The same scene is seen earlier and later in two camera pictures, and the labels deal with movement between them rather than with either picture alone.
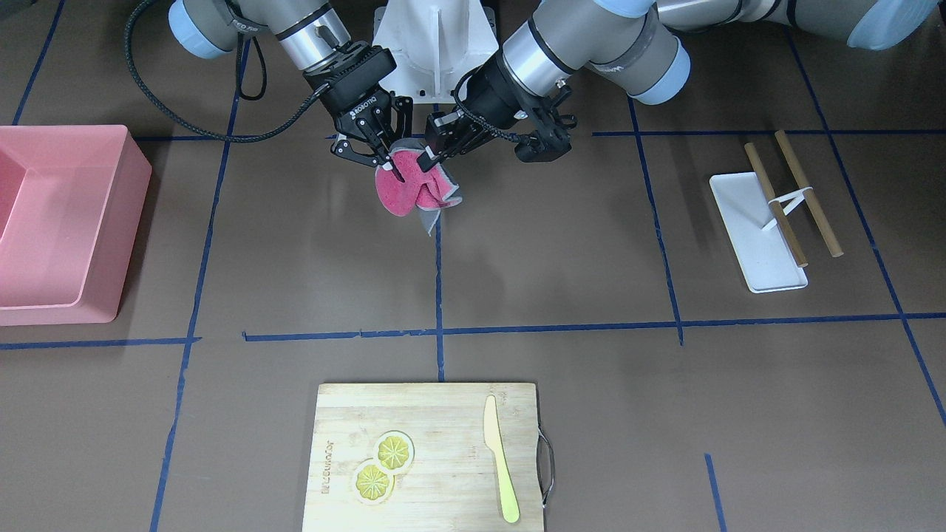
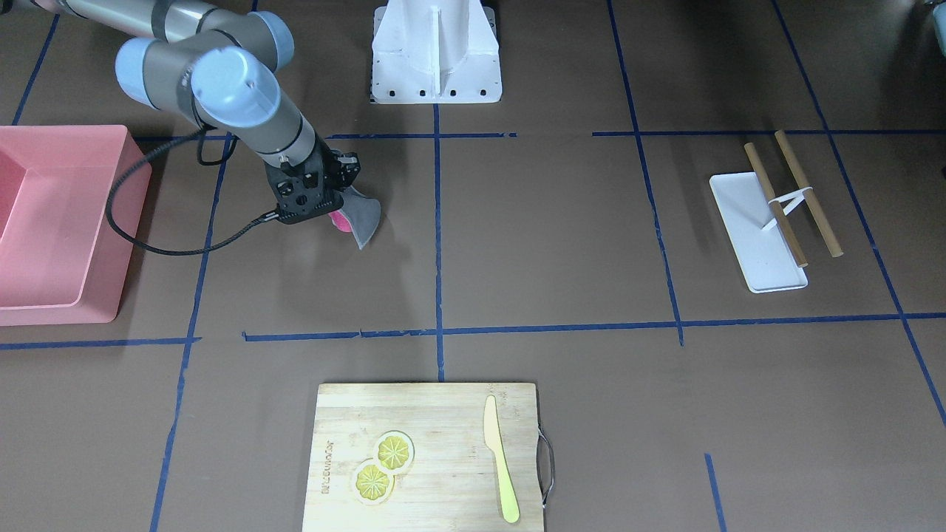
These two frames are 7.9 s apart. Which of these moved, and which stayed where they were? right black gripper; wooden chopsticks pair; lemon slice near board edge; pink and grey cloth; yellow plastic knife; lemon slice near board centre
Moved: right black gripper; pink and grey cloth
Stayed: yellow plastic knife; wooden chopsticks pair; lemon slice near board edge; lemon slice near board centre
